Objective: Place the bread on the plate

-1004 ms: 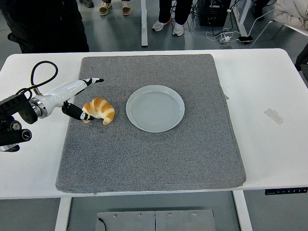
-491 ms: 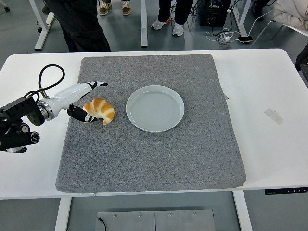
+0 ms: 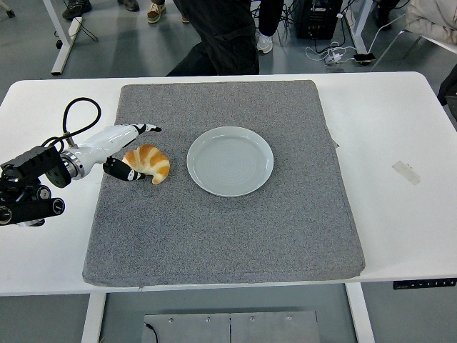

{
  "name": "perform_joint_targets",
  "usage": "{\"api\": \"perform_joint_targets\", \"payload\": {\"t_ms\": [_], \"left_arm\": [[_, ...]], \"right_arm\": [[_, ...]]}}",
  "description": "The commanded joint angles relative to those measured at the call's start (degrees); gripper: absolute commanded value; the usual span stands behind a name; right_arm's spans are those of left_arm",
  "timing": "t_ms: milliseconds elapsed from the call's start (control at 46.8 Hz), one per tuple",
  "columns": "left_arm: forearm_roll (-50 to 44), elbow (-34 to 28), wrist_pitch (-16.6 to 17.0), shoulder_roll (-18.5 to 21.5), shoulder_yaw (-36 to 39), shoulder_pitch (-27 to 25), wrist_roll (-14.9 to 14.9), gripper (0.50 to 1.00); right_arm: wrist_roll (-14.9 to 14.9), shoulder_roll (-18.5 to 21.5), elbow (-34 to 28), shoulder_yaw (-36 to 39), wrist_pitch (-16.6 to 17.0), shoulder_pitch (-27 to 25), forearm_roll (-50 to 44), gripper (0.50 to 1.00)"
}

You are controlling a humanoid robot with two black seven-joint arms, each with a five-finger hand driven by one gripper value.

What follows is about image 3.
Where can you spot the white table leg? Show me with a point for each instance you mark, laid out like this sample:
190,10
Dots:
360,314
93,318

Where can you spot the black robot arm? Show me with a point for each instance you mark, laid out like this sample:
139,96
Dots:
32,160

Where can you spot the white chair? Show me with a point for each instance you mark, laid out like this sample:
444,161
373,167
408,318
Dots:
437,40

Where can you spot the small black adapter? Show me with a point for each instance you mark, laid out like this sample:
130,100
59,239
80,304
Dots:
59,44

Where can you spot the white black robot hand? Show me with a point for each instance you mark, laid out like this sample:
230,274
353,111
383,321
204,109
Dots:
107,139

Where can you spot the white slanted desk leg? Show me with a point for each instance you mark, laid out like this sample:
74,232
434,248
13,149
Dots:
357,28

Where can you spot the black computer case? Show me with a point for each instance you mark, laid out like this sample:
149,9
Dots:
316,19

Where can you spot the clear tape piece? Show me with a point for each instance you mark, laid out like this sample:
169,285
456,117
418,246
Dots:
406,172

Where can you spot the person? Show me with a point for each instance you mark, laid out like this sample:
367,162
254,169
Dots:
221,35

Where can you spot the black table control panel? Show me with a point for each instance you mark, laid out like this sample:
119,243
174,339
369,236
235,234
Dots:
425,284

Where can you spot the white power strip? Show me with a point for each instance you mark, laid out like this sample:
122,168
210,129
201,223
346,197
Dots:
75,26

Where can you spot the croissant bread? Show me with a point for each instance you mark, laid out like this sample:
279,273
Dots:
151,160

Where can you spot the grey metal plate with screws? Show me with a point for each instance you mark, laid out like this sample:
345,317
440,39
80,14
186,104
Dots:
250,330

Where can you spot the grey round plate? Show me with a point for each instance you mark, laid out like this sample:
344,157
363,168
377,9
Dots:
230,168

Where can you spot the black phone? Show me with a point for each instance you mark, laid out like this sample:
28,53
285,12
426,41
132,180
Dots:
364,58

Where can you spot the person's foot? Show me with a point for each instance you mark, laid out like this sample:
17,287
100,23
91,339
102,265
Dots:
129,4
76,7
156,12
185,18

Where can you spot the beige jacket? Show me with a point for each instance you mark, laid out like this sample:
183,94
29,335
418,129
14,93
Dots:
432,18

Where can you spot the white desk leg with foot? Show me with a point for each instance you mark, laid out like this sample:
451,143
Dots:
62,50

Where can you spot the black bag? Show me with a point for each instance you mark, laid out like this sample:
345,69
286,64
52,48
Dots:
449,87

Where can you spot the grey fabric mat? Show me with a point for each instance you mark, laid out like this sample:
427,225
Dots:
214,243

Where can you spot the person's leg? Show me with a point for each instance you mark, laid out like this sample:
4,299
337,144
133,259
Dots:
383,12
266,43

